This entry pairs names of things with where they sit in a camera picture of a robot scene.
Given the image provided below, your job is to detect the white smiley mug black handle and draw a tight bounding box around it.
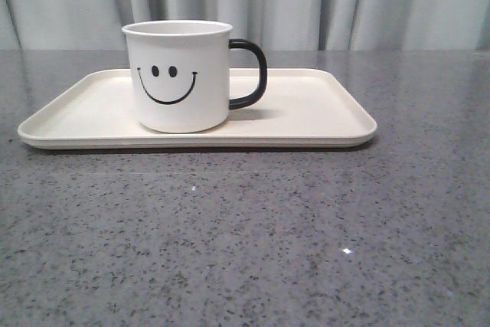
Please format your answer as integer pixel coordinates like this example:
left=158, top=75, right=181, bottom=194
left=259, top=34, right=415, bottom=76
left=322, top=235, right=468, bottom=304
left=122, top=20, right=268, bottom=133

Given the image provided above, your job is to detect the cream rectangular tray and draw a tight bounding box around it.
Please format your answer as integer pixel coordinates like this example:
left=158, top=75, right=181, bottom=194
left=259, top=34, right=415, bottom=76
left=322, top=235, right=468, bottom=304
left=18, top=68, right=377, bottom=149

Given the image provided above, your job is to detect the light grey curtain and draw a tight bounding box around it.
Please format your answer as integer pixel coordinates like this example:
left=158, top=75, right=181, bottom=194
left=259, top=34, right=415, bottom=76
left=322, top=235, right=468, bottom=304
left=1, top=0, right=489, bottom=51

